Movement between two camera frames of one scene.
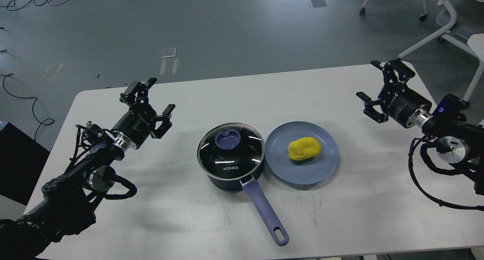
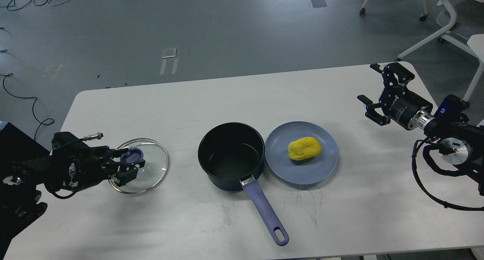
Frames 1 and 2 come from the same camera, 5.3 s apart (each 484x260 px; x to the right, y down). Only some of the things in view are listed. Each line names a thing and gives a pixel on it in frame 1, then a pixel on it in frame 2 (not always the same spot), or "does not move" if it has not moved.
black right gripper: (401, 104) does not move
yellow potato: (303, 148) does not move
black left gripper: (132, 131) to (86, 167)
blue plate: (307, 172) does not move
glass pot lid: (230, 151) to (151, 173)
